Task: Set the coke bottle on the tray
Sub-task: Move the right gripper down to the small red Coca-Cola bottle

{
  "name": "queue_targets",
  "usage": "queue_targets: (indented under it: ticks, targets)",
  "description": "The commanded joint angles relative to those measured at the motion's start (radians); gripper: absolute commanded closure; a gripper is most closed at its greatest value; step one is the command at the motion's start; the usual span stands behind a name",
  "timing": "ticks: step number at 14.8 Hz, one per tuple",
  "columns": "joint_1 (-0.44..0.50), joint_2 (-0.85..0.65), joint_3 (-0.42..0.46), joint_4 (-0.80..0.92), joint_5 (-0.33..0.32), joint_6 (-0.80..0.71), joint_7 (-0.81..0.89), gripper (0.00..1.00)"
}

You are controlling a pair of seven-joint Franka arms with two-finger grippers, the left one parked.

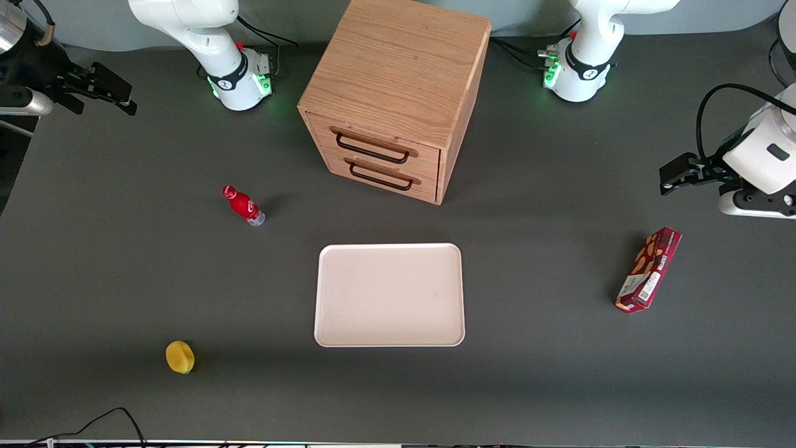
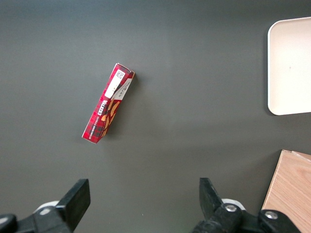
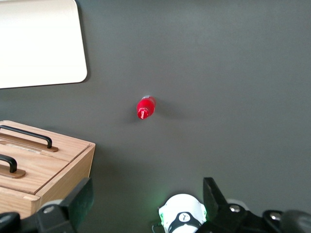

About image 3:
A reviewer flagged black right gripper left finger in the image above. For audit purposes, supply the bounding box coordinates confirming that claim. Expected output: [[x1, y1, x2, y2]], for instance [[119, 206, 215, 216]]
[[60, 177, 95, 230]]

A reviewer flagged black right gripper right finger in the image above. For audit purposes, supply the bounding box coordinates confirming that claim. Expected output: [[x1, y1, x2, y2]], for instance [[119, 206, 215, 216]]
[[203, 177, 244, 223]]

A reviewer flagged red coke bottle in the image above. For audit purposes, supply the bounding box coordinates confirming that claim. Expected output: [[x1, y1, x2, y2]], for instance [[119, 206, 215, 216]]
[[135, 95, 156, 121]]

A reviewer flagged cream plastic tray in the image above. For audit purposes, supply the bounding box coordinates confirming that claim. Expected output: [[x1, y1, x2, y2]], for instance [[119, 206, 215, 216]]
[[0, 0, 88, 90]]

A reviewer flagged wooden drawer cabinet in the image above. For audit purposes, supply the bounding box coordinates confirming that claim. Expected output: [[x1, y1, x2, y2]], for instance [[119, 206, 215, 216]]
[[0, 120, 96, 219]]

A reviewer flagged wooden drawer front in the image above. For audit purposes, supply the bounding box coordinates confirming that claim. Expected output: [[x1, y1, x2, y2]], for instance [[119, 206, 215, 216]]
[[0, 120, 92, 162], [0, 142, 71, 195]]

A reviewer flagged black drawer handle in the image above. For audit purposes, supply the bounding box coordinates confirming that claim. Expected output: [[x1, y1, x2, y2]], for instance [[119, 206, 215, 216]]
[[0, 153, 26, 179], [0, 124, 59, 153]]

